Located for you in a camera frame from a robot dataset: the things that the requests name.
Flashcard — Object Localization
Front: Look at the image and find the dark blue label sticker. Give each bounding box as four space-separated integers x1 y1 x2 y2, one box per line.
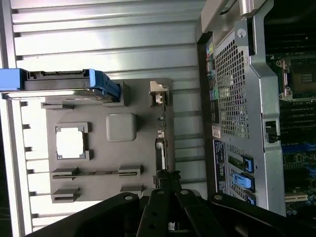
213 139 227 195

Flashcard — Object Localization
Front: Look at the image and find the large blue card clip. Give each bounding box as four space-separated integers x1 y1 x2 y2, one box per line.
232 172 255 190

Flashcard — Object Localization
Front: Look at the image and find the small blue card clip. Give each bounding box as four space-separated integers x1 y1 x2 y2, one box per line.
245 191 257 206
242 155 255 171

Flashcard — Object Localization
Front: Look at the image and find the green RAM stick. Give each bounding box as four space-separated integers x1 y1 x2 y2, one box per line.
52 169 139 178

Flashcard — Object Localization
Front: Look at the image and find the gray parts rack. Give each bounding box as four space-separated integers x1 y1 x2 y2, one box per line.
40 78 176 205

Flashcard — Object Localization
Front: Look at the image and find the gray square pad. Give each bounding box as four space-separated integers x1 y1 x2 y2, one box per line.
106 113 138 143

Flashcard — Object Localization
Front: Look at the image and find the white expansion slot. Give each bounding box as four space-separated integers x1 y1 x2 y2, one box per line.
284 194 310 202

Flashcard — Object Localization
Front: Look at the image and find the silver open PC case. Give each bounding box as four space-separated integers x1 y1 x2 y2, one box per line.
196 0 316 218

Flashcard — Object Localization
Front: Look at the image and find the silver CPU chip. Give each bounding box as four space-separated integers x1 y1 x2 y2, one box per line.
55 126 86 159

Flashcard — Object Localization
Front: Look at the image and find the blue expansion slot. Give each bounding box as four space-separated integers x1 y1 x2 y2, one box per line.
281 142 316 154

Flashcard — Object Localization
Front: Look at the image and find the green motherboard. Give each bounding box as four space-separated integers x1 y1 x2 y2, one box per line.
264 0 316 218

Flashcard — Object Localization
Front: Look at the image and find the rear port panel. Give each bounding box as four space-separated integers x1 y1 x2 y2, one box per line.
205 41 221 124

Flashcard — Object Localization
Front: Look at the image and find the hard disk in blue carrier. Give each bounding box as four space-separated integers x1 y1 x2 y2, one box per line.
0 68 124 104

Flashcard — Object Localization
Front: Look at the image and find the CPU socket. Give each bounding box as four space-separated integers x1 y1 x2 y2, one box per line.
276 58 316 103

